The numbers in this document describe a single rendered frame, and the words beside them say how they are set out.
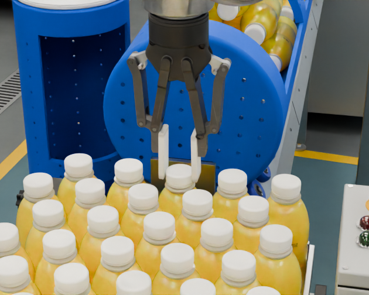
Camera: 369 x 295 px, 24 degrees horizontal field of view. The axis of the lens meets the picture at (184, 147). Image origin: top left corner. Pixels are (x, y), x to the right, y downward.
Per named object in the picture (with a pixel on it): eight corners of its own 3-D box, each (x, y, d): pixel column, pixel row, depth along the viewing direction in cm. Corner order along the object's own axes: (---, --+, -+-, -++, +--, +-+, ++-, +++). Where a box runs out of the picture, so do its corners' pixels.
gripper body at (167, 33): (217, 2, 107) (216, 69, 112) (151, -3, 109) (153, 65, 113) (207, 21, 101) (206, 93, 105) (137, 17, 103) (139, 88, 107)
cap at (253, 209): (243, 204, 112) (243, 192, 111) (272, 210, 110) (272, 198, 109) (233, 219, 108) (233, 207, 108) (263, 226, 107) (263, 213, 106)
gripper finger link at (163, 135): (163, 134, 112) (158, 133, 112) (163, 179, 115) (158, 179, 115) (168, 123, 115) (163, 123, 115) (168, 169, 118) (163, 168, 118)
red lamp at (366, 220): (377, 222, 105) (378, 214, 105) (376, 232, 103) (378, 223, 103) (359, 220, 105) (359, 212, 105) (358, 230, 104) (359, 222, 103)
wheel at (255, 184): (253, 171, 139) (243, 177, 140) (249, 185, 135) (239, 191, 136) (269, 192, 140) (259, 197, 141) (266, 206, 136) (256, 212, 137)
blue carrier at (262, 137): (312, 24, 212) (326, -92, 198) (274, 211, 136) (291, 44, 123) (200, 12, 216) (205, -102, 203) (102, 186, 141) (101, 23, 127)
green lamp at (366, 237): (376, 238, 102) (378, 229, 101) (376, 248, 100) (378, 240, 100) (358, 236, 102) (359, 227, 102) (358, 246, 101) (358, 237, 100)
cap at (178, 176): (198, 185, 116) (198, 174, 115) (171, 191, 114) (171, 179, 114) (187, 172, 119) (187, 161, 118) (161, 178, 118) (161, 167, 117)
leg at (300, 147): (306, 146, 355) (317, 1, 325) (305, 152, 350) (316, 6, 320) (292, 144, 356) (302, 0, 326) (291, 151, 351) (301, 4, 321)
